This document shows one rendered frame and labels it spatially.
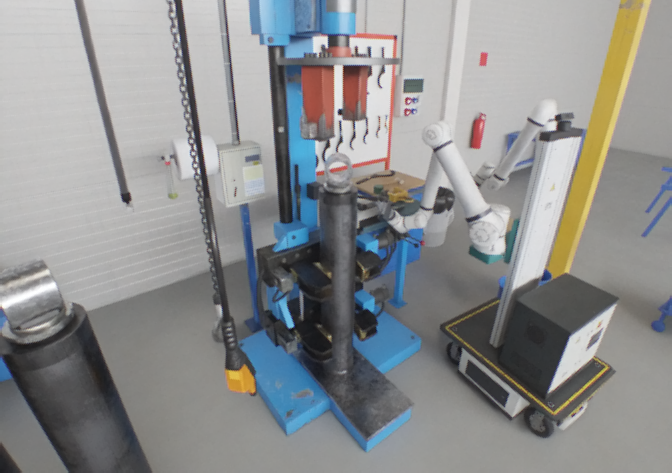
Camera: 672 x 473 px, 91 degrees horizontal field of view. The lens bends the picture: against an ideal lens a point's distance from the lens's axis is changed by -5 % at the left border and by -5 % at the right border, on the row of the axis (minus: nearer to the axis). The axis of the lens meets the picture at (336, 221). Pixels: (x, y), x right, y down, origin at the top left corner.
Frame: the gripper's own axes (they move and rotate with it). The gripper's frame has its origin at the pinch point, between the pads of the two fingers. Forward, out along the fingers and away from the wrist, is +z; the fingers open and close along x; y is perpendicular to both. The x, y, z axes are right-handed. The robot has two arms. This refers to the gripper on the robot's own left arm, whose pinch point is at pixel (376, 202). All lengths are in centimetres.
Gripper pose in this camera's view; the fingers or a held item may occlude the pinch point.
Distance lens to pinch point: 215.8
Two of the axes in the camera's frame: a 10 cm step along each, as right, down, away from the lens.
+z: -6.3, -4.8, -6.1
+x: -3.3, 8.8, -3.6
